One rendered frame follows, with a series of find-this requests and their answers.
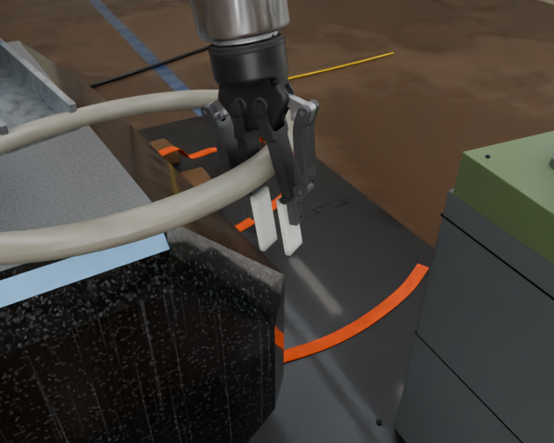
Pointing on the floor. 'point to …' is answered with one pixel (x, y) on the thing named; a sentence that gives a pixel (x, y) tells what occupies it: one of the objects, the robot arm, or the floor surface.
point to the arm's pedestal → (489, 341)
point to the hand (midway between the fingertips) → (276, 221)
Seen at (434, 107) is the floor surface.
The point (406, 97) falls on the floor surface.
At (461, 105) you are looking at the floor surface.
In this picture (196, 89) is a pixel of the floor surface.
